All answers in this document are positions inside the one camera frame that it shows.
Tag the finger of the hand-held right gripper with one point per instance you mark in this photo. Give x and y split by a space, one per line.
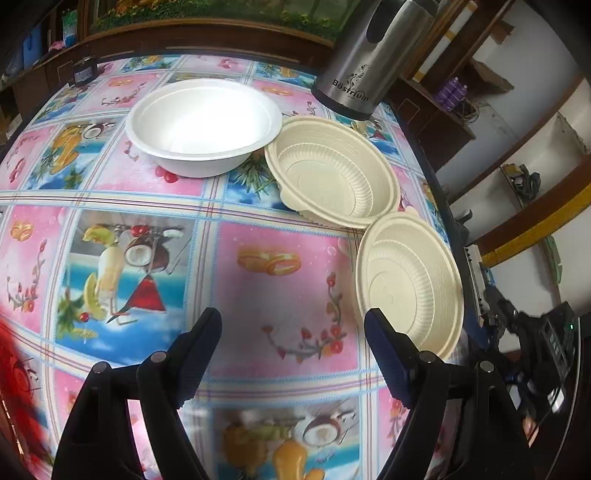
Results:
498 307

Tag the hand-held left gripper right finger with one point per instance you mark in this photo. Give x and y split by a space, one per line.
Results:
392 355

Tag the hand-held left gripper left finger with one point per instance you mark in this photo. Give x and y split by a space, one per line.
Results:
198 355

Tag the cream ribbed plastic bowl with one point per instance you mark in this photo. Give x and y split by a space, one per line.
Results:
406 277
332 175

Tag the white foam bowl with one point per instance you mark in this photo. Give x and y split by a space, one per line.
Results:
203 120

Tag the printed fruit tablecloth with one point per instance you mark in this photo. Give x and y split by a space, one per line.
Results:
277 295

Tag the purple bottle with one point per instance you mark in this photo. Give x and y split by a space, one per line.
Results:
444 90
458 94

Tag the rolled white yellow paper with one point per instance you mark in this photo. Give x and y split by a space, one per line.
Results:
445 41

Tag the stainless steel thermos flask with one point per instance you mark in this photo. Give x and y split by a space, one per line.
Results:
355 69

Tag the small black jar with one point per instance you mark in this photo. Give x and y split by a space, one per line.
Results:
83 73

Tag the dark wooden cabinet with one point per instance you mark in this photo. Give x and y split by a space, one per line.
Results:
138 44

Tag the pink cloth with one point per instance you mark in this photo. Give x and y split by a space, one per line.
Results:
57 45

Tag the blue plastic jug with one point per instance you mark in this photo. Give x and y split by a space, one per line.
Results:
33 46

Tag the green bottle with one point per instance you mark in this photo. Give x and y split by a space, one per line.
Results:
69 25

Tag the flower wall mural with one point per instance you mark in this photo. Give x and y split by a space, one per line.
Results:
184 11

